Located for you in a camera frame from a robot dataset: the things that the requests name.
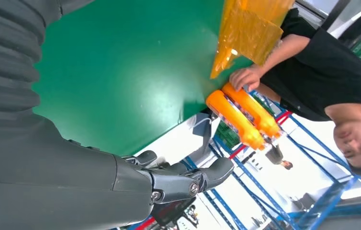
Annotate yellow tape sheet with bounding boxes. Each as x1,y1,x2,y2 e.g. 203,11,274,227
210,0,295,80

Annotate background person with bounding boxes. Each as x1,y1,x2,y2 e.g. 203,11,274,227
264,144,293,171

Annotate green work table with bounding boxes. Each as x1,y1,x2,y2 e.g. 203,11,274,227
33,0,254,156

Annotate blue metal rack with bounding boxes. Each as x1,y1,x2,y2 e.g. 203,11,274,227
180,92,361,230

